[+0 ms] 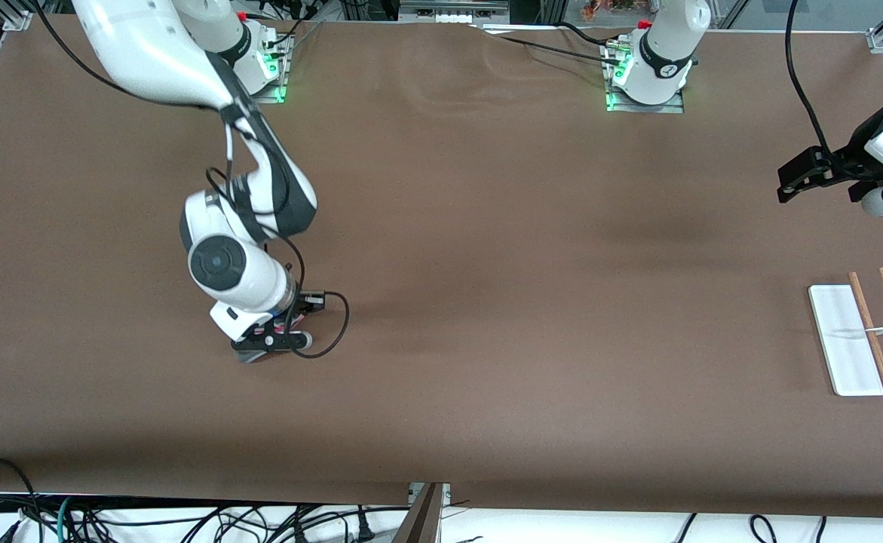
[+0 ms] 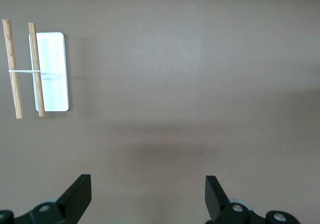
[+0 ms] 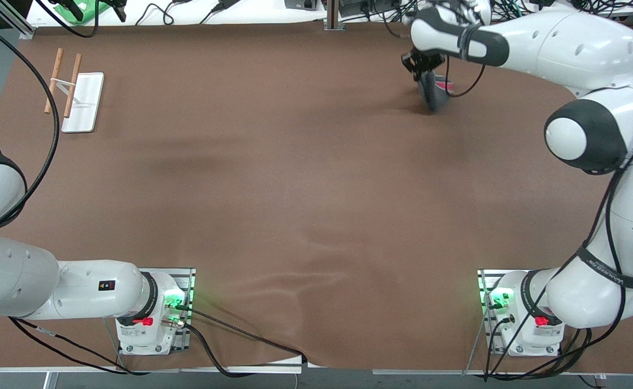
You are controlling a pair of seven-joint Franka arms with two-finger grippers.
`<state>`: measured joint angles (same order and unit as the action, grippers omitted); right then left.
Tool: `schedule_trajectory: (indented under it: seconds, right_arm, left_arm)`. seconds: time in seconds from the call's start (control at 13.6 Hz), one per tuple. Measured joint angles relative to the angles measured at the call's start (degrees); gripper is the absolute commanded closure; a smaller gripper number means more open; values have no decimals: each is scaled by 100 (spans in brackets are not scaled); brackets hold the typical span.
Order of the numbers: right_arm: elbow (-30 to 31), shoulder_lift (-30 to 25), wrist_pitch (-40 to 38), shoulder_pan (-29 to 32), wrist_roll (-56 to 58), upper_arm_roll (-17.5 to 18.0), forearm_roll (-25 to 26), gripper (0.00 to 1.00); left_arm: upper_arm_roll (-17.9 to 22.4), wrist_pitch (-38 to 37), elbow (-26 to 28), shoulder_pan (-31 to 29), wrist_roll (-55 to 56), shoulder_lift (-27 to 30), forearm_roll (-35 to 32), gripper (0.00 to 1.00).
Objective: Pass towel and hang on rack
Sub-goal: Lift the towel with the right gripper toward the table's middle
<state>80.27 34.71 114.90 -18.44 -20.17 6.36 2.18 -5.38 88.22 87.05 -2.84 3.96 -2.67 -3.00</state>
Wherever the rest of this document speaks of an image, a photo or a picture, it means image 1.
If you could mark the white rack base plate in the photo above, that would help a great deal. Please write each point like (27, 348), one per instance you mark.
(841, 339)

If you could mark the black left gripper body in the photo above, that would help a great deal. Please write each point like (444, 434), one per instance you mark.
(848, 161)

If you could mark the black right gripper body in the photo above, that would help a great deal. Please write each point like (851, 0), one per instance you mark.
(303, 305)

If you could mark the grey towel with pink side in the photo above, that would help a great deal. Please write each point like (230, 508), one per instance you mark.
(249, 357)

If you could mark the silver table edge bracket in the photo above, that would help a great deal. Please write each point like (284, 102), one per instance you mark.
(441, 492)

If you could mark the dark diagonal support beam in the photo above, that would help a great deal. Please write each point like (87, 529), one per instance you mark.
(418, 520)

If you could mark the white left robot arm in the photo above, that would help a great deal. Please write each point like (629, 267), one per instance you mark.
(663, 53)

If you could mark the white power strip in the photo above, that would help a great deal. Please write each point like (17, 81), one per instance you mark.
(452, 10)

